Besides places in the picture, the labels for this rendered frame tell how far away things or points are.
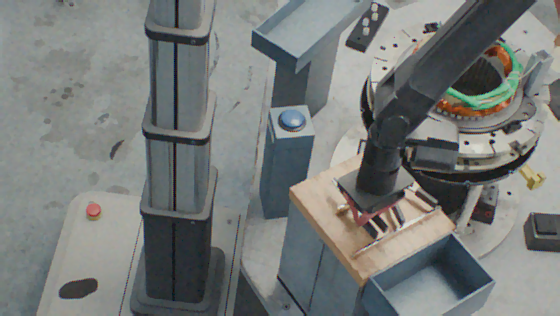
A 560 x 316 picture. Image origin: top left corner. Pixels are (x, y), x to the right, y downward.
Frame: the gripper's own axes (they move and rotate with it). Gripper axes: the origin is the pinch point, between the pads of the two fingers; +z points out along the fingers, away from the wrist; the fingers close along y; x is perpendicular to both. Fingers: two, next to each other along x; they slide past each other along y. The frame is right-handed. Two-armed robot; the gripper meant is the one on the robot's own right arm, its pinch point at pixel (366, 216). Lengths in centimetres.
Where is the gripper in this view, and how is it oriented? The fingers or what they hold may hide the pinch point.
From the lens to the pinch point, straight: 143.6
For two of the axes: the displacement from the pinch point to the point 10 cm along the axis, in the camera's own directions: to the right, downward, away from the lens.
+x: -5.7, -6.6, 4.9
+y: 8.2, -3.9, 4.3
